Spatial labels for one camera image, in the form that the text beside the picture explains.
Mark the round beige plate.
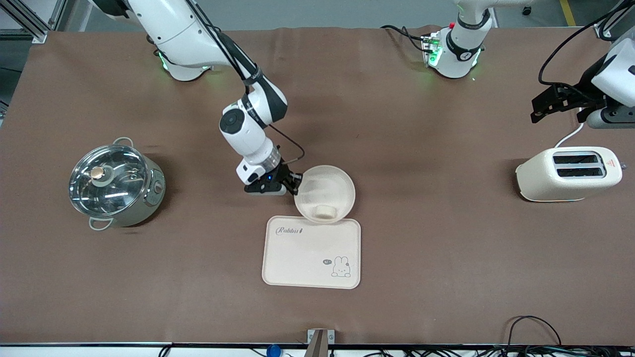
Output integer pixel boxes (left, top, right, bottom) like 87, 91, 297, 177
294, 165, 356, 225

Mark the beige rabbit print tray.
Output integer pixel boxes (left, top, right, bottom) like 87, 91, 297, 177
261, 215, 362, 290

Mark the cream two-slot toaster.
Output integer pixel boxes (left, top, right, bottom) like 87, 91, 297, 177
515, 146, 627, 202

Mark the steel electric cooking pot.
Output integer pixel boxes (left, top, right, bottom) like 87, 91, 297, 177
68, 137, 166, 231

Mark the brown table mat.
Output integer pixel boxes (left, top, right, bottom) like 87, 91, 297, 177
0, 25, 635, 346

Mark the glass pot lid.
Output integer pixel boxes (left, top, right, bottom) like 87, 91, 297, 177
68, 145, 149, 217

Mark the white toaster power cable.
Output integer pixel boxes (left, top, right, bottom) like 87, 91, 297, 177
554, 107, 585, 148

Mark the aluminium frame profile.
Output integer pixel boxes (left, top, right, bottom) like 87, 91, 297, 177
594, 0, 635, 38
0, 0, 67, 44

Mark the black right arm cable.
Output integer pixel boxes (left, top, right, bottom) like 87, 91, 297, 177
186, 0, 306, 165

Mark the grey metal camera bracket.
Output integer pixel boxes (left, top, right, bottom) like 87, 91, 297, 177
304, 329, 335, 357

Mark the black left base cable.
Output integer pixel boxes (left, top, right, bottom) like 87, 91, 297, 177
381, 25, 428, 53

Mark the black cable loop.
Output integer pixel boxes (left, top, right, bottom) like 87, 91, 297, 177
506, 315, 563, 348

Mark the black cable bundle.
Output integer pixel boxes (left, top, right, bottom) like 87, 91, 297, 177
327, 345, 635, 357

